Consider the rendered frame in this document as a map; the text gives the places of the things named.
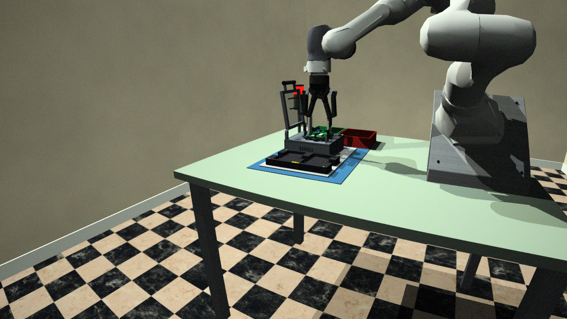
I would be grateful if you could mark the green circuit board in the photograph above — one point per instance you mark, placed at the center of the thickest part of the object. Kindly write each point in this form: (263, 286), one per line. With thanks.
(319, 133)

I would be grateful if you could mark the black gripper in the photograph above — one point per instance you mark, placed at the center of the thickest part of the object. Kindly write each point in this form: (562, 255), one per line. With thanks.
(319, 89)

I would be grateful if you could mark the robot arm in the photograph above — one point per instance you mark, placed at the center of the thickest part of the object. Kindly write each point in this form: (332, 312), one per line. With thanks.
(481, 44)

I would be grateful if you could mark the red open-top bin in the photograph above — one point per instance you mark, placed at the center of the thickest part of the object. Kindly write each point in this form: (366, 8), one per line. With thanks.
(359, 138)

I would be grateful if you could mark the green open-top bin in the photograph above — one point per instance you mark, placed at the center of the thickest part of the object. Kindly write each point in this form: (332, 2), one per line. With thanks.
(333, 129)

